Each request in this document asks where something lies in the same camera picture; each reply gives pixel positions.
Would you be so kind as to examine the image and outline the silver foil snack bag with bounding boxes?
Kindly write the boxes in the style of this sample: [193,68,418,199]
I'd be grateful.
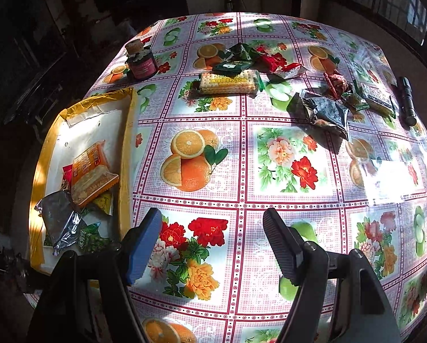
[35,190,86,256]

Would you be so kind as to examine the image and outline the green yellow cracker package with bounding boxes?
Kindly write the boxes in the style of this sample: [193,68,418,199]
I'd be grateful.
[199,70,260,95]

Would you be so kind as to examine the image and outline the dark green cracker packet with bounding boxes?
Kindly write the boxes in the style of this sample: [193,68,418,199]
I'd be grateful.
[212,60,253,77]

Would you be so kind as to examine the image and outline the yellow green pea snack bag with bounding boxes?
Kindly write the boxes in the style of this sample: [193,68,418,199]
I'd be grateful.
[93,190,113,215]

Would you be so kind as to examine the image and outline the brown red snack bag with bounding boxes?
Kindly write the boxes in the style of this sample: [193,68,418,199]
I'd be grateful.
[324,70,351,100]

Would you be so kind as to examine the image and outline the red white small packet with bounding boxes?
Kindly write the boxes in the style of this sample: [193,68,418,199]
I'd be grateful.
[274,63,307,80]

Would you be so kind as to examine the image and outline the floral fruit tablecloth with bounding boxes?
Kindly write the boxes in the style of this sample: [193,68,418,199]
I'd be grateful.
[85,13,427,342]

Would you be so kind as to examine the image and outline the dark green small packets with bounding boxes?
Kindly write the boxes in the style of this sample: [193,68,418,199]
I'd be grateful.
[219,43,262,62]

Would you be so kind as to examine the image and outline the dark jar with pink label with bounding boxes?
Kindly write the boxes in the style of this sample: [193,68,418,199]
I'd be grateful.
[125,39,158,81]

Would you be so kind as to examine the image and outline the red wrapped candy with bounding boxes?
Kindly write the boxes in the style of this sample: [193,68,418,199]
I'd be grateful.
[255,45,289,73]

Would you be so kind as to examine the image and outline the orange cracker package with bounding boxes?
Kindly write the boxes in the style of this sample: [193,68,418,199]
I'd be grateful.
[71,140,119,208]

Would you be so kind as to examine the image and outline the yellow-rimmed white cardboard tray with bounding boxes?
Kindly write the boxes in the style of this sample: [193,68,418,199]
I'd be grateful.
[28,87,138,273]

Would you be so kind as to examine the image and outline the red candy packet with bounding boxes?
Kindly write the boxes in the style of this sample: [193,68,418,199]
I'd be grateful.
[61,164,72,190]

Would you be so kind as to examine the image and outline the green wrapped biscuit pack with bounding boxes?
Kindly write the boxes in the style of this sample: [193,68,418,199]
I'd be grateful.
[358,83,396,118]

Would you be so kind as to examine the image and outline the small green candy packet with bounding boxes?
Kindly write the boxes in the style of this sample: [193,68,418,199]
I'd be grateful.
[341,92,369,111]

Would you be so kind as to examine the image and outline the black flashlight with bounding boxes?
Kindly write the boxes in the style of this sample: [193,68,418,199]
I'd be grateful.
[398,77,417,127]

